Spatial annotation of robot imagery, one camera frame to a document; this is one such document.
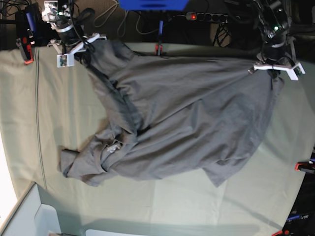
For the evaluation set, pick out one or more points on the red black clamp right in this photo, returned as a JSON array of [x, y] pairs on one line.
[[307, 166]]

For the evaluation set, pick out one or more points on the red black clamp left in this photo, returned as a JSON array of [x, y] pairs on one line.
[[26, 32]]

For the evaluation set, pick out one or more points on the red black clamp middle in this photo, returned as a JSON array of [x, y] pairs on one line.
[[158, 48]]

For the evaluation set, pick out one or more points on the blue plastic object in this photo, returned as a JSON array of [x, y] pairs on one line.
[[144, 5]]

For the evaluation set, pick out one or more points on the grey t-shirt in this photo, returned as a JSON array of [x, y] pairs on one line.
[[170, 115]]

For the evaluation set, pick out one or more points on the red black clamp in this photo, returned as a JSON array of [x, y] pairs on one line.
[[26, 32], [307, 166], [158, 48]]

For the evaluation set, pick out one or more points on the green table cloth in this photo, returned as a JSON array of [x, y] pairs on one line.
[[44, 109]]

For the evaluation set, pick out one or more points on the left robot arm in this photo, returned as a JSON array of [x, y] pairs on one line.
[[273, 22]]

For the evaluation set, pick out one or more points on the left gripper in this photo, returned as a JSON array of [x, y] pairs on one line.
[[279, 58]]

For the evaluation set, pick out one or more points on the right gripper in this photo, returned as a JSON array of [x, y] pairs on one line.
[[66, 53]]

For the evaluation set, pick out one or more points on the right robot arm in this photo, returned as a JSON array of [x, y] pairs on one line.
[[60, 14]]

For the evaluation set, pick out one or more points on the black power strip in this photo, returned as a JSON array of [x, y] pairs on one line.
[[208, 18]]

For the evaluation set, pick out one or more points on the white bin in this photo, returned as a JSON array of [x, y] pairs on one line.
[[31, 217]]

